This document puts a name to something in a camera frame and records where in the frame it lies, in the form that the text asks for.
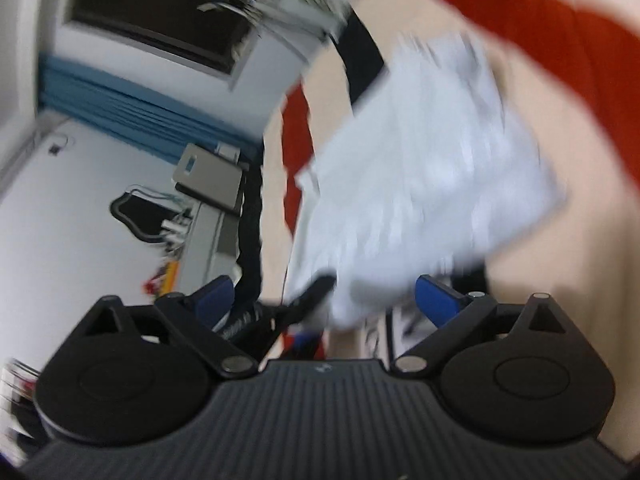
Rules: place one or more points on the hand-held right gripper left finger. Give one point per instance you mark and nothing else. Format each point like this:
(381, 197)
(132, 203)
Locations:
(215, 300)

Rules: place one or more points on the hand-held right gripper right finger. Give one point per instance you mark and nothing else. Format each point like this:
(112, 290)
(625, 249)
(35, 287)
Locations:
(440, 300)

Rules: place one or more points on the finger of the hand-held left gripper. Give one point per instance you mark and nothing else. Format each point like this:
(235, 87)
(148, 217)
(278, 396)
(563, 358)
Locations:
(310, 300)

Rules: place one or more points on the light blue t-shirt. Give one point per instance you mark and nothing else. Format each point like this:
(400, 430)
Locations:
(425, 185)

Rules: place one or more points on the white dressing table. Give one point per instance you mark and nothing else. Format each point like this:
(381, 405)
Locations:
(205, 245)

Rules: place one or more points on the row of cosmetic bottles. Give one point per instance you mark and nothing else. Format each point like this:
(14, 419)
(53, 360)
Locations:
(176, 224)

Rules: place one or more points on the wavy black framed mirror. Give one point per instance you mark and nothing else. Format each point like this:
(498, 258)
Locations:
(130, 210)

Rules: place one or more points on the white and black chair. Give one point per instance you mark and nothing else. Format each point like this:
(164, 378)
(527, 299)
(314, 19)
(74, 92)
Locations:
(210, 175)

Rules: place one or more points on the red black cream striped blanket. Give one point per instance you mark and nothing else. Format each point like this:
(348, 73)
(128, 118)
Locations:
(575, 285)

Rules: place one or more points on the blue curtain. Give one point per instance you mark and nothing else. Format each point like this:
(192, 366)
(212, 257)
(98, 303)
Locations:
(125, 105)

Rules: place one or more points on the white tripod stand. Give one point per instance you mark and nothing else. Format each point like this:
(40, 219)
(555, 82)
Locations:
(235, 7)

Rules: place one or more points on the dark window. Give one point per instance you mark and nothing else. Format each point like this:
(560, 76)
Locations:
(150, 5)

